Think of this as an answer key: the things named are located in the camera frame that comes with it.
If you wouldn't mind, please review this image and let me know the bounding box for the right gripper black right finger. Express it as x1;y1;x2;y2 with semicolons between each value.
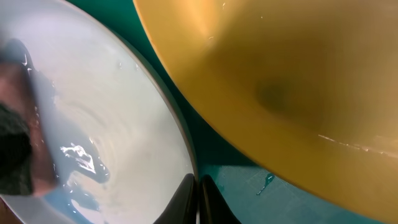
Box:
199;175;241;224

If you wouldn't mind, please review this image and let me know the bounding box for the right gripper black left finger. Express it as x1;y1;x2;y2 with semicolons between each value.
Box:
154;174;197;224

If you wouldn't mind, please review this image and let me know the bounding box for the light blue plate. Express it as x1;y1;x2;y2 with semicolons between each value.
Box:
1;1;195;223

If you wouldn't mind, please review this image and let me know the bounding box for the brown sponge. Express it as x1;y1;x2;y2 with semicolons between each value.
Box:
1;39;56;197

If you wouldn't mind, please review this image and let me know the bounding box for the blue plastic tray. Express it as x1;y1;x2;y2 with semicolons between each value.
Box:
69;0;373;223

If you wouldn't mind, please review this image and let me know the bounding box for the yellow plate right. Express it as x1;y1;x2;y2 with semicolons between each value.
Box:
134;0;397;223

